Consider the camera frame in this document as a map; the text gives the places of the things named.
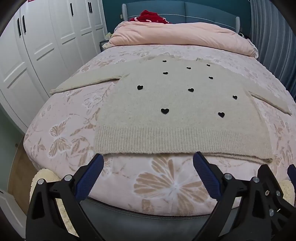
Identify teal bed headboard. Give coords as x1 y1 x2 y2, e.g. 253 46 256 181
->
121 0 241 32

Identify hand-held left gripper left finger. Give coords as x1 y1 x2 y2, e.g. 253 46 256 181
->
25 153 110 241

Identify dark bedside table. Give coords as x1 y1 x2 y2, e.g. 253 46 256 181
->
99 39 110 53

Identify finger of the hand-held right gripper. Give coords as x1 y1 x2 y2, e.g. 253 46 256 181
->
287 164 296 180
258 164 296 239

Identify cream fluffy rug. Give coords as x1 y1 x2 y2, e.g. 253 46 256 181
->
30 168 294 235

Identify pink duvet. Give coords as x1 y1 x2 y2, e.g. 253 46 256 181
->
103 21 259 57

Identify pink floral bed sheet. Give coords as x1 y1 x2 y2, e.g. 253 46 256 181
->
23 44 296 217

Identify white door panel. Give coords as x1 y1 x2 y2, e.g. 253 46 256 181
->
0 188 26 235

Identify grey-blue curtain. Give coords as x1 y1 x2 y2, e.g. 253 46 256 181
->
250 0 296 100

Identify red fluffy cloth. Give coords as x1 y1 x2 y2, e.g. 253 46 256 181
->
129 10 172 24

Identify white wardrobe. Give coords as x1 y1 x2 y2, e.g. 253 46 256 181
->
0 0 108 135

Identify beige knit sweater black hearts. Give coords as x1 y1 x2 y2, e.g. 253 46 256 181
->
50 54 292 163

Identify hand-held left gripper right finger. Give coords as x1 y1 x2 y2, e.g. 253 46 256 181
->
193 151 273 241

